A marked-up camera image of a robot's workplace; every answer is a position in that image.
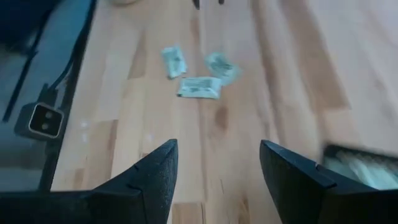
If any green Stevia sweetener packet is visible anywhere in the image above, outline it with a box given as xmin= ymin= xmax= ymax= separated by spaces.
xmin=325 ymin=152 xmax=398 ymax=190

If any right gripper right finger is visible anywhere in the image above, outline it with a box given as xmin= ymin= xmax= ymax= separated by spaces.
xmin=259 ymin=140 xmax=398 ymax=224

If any black plastic mesh basket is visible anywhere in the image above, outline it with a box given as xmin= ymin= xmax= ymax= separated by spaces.
xmin=320 ymin=143 xmax=398 ymax=191

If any right white sugar packet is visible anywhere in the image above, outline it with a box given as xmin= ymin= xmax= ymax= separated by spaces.
xmin=205 ymin=52 xmax=242 ymax=86

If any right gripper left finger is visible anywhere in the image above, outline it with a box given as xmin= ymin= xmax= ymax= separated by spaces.
xmin=0 ymin=139 xmax=178 ymax=224

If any center white sugar packet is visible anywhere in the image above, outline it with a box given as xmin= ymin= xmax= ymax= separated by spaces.
xmin=177 ymin=77 xmax=222 ymax=100

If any top-left white sugar packet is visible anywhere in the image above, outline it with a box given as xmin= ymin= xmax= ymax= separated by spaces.
xmin=160 ymin=45 xmax=188 ymax=79

